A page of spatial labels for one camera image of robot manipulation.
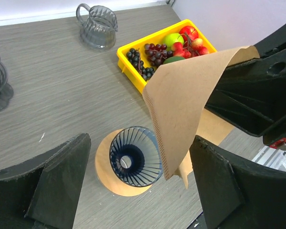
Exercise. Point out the lychee fruit cluster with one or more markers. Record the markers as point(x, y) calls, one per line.
point(190, 49)

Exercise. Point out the yellow plastic bin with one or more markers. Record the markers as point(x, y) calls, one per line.
point(155, 38)

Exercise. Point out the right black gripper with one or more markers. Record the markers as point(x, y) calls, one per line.
point(251, 95)

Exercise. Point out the grey plastic measuring cup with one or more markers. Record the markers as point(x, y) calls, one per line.
point(99, 26)

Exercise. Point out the dark grape bunch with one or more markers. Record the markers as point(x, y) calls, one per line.
point(134, 58)

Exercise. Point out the brown paper coffee filter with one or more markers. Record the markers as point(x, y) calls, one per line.
point(176, 96)

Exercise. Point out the dark green avocado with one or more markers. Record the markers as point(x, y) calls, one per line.
point(173, 59)

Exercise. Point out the blue glass dripper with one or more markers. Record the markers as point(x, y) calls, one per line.
point(134, 156)

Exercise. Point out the red apple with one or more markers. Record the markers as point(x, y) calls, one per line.
point(189, 32)

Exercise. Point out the wooden dripper ring holder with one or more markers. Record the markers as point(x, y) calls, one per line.
point(106, 174)

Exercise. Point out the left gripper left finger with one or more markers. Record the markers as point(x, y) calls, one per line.
point(43, 192)

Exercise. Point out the green apple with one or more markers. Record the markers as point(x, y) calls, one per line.
point(172, 38)

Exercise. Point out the red grape bunch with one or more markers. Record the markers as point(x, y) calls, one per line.
point(157, 53)

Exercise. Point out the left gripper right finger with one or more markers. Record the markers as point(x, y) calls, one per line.
point(235, 192)

